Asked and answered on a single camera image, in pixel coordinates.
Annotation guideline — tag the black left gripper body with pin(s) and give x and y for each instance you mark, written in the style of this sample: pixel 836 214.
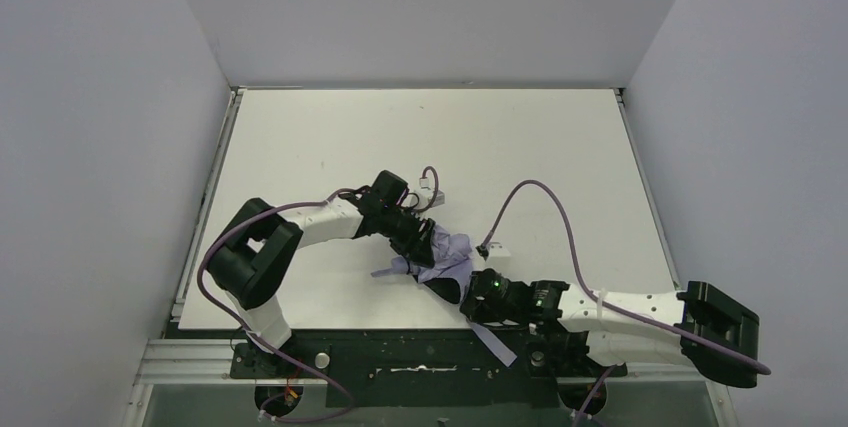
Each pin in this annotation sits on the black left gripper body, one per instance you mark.
pixel 423 244

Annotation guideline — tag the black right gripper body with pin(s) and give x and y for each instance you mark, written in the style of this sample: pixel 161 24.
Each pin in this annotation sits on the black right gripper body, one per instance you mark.
pixel 468 294

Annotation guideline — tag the lavender folding umbrella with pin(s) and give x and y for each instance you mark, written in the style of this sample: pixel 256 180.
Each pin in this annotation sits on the lavender folding umbrella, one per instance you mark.
pixel 450 277

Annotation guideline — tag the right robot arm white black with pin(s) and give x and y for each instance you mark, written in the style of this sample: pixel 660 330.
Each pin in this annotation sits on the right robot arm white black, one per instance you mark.
pixel 701 326

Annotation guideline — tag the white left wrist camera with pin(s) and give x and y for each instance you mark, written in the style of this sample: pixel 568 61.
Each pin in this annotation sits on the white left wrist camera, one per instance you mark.
pixel 428 199

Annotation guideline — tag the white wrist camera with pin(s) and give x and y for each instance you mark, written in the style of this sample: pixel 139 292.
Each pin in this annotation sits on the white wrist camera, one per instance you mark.
pixel 493 250
pixel 428 199

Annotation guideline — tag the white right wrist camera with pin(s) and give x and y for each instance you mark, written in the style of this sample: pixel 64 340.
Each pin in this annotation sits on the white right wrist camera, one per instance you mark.
pixel 493 250

